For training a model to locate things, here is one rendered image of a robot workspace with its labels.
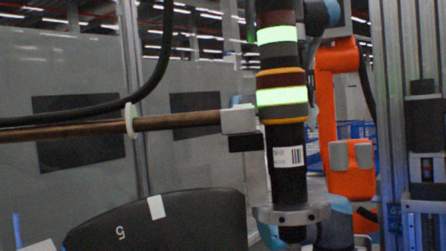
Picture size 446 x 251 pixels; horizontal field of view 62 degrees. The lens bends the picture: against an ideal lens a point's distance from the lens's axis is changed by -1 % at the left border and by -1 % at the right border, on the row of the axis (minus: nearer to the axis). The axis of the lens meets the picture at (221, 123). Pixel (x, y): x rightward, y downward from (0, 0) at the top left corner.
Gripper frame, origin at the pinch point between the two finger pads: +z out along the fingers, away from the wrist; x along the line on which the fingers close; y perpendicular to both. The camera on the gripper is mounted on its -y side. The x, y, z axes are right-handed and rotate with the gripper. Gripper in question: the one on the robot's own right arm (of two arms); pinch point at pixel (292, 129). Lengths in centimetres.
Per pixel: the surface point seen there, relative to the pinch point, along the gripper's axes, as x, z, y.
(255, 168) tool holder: -24, -2, -53
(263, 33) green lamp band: -25, -13, -52
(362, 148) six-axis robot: 82, 52, 315
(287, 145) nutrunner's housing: -26, -3, -52
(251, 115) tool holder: -24, -6, -53
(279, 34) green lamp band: -26, -13, -52
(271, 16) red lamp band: -26, -14, -52
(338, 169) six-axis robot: 104, 73, 301
